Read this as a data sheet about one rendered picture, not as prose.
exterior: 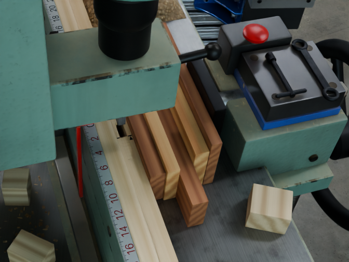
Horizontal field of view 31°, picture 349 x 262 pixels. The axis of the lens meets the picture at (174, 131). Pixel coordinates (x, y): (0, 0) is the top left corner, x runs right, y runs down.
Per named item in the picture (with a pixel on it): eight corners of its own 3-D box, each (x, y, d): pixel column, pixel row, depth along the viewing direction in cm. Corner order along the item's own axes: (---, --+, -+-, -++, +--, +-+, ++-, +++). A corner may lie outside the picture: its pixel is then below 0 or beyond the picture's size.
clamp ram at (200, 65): (260, 146, 76) (276, 98, 69) (203, 159, 74) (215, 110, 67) (232, 93, 81) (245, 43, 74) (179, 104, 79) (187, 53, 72)
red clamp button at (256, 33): (271, 43, 72) (273, 37, 71) (247, 47, 71) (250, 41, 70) (261, 26, 74) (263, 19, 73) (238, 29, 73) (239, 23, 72)
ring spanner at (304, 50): (341, 100, 69) (343, 97, 69) (326, 103, 69) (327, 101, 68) (303, 39, 75) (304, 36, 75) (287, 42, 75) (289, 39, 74)
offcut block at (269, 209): (247, 198, 72) (253, 182, 70) (286, 206, 72) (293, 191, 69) (244, 226, 70) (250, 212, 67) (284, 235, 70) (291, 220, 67)
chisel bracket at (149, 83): (174, 117, 68) (183, 62, 61) (46, 143, 64) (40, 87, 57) (154, 69, 72) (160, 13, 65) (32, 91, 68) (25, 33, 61)
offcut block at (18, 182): (4, 205, 80) (1, 188, 77) (8, 185, 82) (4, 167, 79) (29, 206, 80) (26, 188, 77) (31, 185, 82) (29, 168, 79)
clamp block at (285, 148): (329, 166, 80) (351, 121, 73) (233, 188, 76) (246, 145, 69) (281, 83, 88) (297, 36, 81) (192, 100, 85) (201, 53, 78)
